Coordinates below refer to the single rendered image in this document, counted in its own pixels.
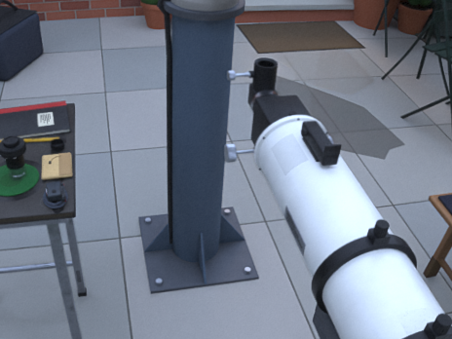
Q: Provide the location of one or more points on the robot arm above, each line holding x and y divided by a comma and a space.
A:
204, 3

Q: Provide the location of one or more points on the silver focus knob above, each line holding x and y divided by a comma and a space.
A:
230, 152

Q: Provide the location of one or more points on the silver thumbscrew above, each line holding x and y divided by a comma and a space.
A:
233, 75

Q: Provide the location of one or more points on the black zoom eyepiece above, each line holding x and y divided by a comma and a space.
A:
13, 150

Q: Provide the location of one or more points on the black focuser body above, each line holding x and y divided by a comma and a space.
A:
279, 107

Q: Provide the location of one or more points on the white telescope tube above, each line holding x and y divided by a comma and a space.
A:
328, 212

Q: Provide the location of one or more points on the brown doormat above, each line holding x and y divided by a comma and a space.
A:
300, 35

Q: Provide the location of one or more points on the tan cloth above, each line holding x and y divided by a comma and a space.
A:
56, 166

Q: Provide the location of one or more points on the terracotta plant pot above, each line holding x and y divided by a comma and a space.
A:
415, 19
374, 14
153, 16

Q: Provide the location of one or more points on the black round cap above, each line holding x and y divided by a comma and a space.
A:
57, 145

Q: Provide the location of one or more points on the yellow pencil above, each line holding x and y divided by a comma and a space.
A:
42, 139

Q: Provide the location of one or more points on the dark table with metal legs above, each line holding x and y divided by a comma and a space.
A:
35, 208

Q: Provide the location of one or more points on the green round disc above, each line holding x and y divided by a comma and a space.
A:
30, 178

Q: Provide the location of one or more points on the black book with red edge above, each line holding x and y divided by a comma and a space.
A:
21, 121

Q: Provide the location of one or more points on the dark blue pad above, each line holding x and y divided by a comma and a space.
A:
445, 203

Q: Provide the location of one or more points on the wooden stool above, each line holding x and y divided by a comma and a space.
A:
441, 243

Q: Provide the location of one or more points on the dark blue bag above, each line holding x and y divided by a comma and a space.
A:
17, 46

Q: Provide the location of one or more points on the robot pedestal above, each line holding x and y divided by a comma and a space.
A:
199, 106

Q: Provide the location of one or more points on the black finder bracket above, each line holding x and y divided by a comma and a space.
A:
319, 141

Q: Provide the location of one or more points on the dark grey mount saddle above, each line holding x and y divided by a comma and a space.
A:
323, 326

